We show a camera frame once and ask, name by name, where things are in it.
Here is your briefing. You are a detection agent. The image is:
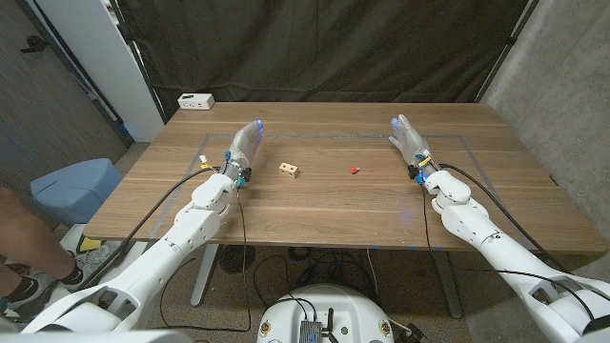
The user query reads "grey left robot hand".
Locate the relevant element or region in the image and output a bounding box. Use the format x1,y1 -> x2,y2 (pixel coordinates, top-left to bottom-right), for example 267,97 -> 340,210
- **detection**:
222,118 -> 266,182

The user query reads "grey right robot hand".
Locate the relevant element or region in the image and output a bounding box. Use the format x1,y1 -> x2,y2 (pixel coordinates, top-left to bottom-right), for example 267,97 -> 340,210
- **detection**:
388,112 -> 440,179

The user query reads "white power strip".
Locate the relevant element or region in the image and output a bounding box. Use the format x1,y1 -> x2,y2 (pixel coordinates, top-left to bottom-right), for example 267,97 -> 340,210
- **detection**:
176,92 -> 215,111

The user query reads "round black floor fan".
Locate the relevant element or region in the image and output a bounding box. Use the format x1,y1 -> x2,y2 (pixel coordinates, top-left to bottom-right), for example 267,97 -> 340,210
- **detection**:
217,244 -> 257,275

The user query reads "black backdrop curtain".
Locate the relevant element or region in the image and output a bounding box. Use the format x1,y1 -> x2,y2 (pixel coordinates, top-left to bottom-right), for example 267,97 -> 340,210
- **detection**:
116,0 -> 542,118

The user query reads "white table leg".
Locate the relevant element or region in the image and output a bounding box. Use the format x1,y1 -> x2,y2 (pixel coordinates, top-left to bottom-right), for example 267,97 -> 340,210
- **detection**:
190,243 -> 220,308

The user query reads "grey table leg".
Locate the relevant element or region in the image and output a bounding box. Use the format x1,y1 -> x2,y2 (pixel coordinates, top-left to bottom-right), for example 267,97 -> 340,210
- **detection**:
431,251 -> 464,319

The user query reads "white cabinet panel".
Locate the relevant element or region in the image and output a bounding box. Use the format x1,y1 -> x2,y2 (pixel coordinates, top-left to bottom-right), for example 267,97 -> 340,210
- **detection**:
35,0 -> 166,143

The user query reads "blue padded stool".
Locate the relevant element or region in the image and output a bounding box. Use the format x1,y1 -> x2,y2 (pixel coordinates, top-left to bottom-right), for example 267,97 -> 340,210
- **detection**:
30,157 -> 124,228

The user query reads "yellow black floor object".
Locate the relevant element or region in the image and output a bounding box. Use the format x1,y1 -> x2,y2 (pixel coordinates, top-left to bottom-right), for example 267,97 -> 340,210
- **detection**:
75,235 -> 104,253

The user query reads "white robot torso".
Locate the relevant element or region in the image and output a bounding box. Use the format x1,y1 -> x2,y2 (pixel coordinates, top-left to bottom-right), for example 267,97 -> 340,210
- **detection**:
256,284 -> 396,343

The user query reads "grey black sneaker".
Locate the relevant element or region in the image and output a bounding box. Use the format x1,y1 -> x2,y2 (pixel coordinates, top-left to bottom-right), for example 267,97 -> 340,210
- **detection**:
0,273 -> 58,321
60,243 -> 115,293

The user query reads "black floor device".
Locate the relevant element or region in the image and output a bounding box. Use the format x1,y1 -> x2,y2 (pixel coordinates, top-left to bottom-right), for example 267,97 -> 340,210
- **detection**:
404,322 -> 429,343

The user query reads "grey electronics box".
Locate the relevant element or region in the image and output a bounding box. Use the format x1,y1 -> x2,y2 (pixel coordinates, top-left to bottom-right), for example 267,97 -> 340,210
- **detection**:
298,319 -> 324,343

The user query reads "person's bare leg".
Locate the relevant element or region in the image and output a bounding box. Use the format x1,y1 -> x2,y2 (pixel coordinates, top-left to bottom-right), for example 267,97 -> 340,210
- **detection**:
0,185 -> 80,296

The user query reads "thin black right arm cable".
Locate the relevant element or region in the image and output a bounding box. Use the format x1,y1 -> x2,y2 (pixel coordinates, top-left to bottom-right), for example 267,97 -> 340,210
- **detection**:
420,184 -> 598,323

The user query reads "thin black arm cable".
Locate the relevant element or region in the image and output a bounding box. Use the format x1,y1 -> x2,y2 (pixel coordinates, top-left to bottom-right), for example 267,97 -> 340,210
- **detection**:
420,184 -> 598,323
158,188 -> 254,333

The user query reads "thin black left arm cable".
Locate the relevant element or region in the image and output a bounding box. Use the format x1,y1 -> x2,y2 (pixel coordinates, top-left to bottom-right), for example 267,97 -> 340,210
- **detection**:
158,188 -> 254,333

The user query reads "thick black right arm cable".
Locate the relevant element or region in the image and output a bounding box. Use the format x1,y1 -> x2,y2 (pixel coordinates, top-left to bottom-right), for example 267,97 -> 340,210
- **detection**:
437,163 -> 573,275

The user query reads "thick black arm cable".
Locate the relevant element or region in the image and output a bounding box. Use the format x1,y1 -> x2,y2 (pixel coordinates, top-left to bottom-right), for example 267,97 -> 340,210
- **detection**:
437,163 -> 573,275
71,165 -> 225,292

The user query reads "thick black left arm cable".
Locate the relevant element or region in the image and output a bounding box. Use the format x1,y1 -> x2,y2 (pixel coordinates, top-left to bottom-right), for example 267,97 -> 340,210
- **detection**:
71,165 -> 225,292

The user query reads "black floor cable bundle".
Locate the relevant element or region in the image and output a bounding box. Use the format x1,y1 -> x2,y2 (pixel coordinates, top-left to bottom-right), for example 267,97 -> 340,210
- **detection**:
252,246 -> 382,311

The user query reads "black door handle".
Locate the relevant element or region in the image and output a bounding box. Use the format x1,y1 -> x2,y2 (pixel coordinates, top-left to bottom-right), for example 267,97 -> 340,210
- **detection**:
19,35 -> 49,53

